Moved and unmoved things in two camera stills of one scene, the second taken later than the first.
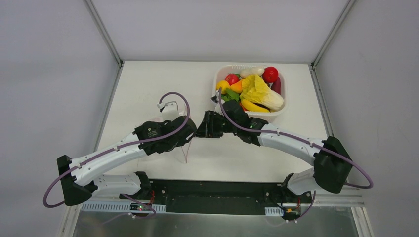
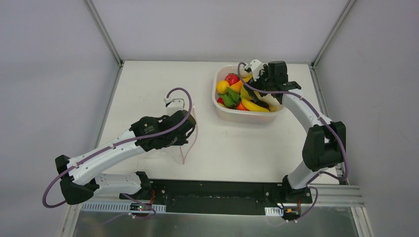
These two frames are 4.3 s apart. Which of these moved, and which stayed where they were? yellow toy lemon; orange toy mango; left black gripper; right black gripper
Moved: right black gripper
Stayed: orange toy mango; left black gripper; yellow toy lemon
